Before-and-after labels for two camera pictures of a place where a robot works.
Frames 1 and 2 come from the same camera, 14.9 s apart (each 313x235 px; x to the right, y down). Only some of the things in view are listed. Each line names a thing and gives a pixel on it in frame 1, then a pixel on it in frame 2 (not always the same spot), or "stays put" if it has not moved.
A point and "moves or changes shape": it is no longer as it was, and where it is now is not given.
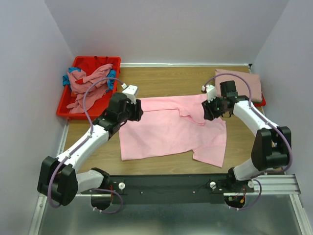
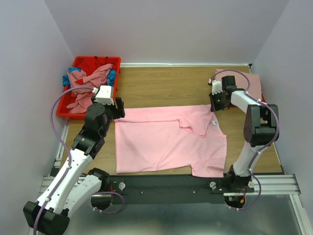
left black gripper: (137, 110) to (120, 112)
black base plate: (176, 188) stays put
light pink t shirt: (174, 124) moves or changes shape
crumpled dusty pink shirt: (79, 82) stays put
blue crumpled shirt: (112, 74) stays put
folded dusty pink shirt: (242, 86) stays put
